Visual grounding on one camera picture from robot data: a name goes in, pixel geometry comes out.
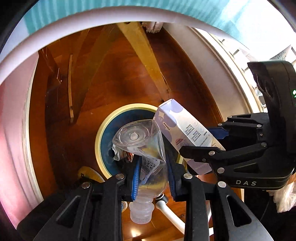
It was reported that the white crinkled plastic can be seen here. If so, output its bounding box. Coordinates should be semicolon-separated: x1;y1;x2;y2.
273;178;296;212

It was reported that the yellow round object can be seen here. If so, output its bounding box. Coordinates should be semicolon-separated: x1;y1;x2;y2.
77;166;104;183

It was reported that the white table edge band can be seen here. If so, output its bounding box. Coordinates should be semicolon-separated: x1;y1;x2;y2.
0;14;234;86

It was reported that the teal striped table mat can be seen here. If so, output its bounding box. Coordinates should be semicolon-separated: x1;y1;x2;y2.
23;0;243;33

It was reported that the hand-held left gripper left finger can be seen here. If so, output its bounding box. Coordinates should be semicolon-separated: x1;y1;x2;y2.
33;160;141;241

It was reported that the crumpled silver wrapper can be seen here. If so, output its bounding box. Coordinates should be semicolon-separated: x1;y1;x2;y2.
112;145;130;161

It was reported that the round bin with cream rim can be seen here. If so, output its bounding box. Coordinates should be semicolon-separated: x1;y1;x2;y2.
95;103;185;179

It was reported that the window with metal bars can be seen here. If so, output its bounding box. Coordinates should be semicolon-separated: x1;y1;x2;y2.
192;27;296;114

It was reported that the lavender drink carton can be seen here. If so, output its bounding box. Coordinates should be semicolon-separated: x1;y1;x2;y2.
153;98;226;175

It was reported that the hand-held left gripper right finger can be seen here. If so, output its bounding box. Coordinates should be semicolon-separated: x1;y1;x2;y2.
165;149;274;241

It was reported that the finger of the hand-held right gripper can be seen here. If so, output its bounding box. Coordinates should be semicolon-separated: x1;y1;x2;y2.
179;142;273;173
208;112;271;145

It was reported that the wooden table leg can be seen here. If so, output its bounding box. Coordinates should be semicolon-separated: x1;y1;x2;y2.
117;22;171;102

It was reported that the white pipe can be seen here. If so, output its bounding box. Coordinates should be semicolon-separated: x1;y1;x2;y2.
155;200;213;237

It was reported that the grey fringed cloth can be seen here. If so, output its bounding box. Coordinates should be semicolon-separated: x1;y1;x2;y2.
141;21;163;34

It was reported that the clear plastic bottle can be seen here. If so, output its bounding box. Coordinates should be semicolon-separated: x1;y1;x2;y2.
112;119;169;224

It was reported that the wooden slat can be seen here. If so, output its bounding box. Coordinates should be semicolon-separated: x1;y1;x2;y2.
68;54;75;124

